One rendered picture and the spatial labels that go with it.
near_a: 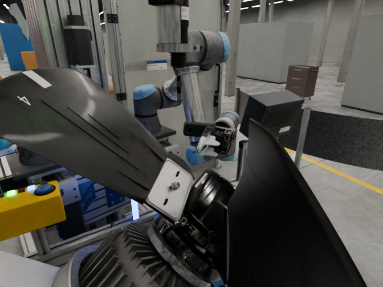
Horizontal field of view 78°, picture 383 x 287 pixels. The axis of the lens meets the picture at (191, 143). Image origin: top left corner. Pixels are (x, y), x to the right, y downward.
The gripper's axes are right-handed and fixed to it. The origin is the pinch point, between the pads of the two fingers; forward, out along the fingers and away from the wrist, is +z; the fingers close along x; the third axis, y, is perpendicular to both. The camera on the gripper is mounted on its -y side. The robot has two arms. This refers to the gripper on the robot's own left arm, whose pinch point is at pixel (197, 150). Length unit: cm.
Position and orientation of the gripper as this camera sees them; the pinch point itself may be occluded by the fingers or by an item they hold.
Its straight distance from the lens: 68.6
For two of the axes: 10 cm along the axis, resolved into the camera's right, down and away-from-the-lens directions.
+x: -1.0, 9.0, 4.2
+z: -3.6, 3.6, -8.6
